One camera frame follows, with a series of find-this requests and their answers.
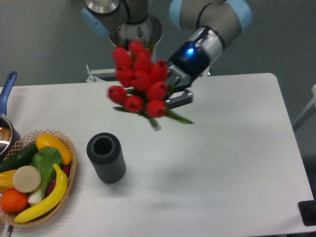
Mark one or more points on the purple red vegetable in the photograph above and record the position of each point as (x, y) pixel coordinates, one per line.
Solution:
(67, 170)

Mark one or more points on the dark grey ribbed vase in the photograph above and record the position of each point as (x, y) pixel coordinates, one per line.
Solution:
(105, 153)

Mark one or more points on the green bok choy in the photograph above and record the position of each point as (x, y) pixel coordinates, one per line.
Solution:
(43, 161)

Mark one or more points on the black device at table edge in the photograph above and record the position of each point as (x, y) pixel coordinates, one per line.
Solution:
(308, 212)

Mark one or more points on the green cucumber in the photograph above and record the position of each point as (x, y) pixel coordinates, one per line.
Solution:
(20, 158)

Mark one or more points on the white furniture frame right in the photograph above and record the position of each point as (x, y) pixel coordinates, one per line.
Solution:
(306, 112)

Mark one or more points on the red tulip bouquet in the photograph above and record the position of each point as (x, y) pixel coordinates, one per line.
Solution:
(143, 89)

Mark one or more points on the woven wicker basket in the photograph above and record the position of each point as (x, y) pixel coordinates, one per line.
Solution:
(26, 141)

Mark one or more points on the blue handled saucepan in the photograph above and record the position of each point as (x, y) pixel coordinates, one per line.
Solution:
(8, 134)

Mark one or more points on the beige round disc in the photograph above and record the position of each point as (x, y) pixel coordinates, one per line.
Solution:
(26, 179)

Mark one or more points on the yellow banana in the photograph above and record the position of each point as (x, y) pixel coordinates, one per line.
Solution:
(49, 202)

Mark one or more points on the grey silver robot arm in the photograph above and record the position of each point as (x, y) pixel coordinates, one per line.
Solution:
(215, 25)

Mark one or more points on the orange fruit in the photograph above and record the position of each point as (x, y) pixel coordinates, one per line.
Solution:
(13, 201)

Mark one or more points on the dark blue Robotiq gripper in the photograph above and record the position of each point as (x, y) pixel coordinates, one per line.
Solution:
(189, 61)

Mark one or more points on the yellow bell pepper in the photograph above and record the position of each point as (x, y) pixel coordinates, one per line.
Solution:
(6, 180)

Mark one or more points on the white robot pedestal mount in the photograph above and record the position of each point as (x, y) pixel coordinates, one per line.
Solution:
(103, 72)

